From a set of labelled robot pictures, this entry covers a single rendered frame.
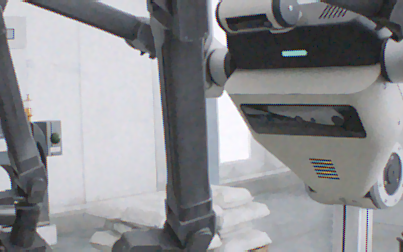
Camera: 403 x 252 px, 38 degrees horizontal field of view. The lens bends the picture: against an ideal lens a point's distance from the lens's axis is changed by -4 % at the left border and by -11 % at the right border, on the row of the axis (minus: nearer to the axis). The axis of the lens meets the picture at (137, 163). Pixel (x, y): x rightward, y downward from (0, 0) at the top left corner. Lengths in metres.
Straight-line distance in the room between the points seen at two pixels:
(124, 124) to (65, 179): 0.95
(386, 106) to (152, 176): 6.06
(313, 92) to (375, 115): 0.13
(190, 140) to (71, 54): 5.63
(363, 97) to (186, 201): 0.41
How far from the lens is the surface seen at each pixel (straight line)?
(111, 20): 1.27
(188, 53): 0.77
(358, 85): 1.12
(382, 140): 1.18
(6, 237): 1.38
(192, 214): 0.90
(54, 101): 6.30
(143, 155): 7.00
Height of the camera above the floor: 1.39
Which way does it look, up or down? 6 degrees down
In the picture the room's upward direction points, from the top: 2 degrees counter-clockwise
